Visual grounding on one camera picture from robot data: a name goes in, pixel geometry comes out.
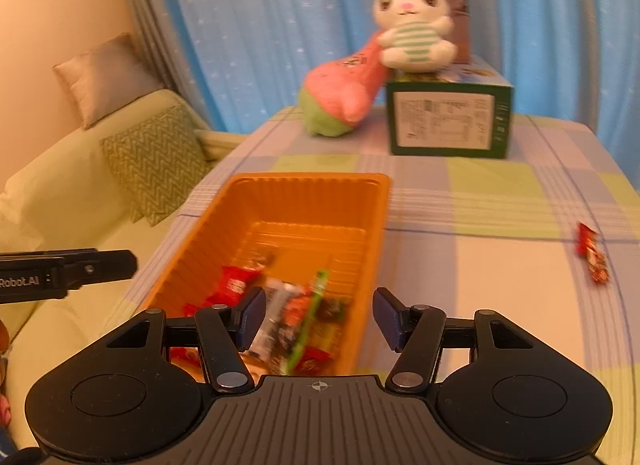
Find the silver snack packet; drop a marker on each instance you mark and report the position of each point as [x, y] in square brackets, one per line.
[272, 315]

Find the brown printed picture box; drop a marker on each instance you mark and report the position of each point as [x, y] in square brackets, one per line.
[460, 10]

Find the green zigzag cushion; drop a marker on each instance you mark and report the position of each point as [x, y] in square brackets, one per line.
[150, 160]

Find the red striped snack packet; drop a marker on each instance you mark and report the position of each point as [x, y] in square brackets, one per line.
[592, 257]

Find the white plush bunny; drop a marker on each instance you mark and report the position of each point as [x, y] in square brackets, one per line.
[410, 40]

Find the green cardboard box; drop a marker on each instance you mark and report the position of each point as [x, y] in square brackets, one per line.
[440, 117]

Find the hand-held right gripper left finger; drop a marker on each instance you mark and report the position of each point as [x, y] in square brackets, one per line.
[252, 315]

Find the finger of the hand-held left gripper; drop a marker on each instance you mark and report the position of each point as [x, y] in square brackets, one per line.
[110, 265]

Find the orange plastic basket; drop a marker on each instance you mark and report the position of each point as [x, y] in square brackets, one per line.
[280, 205]

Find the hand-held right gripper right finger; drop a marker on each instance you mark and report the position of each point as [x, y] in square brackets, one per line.
[387, 317]

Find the pink plush radish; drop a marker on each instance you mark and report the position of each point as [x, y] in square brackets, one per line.
[340, 90]

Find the small red candy packet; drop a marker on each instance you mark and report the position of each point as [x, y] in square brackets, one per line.
[312, 360]

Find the pale green sofa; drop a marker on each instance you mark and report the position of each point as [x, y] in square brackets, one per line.
[65, 205]

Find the beige cushion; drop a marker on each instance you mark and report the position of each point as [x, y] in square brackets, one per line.
[105, 80]

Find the blue curtain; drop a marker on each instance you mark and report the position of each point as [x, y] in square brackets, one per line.
[250, 20]

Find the black and green snack packet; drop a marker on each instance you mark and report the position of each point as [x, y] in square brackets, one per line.
[312, 295]

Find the large red snack packet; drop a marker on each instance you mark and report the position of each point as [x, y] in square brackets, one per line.
[232, 285]

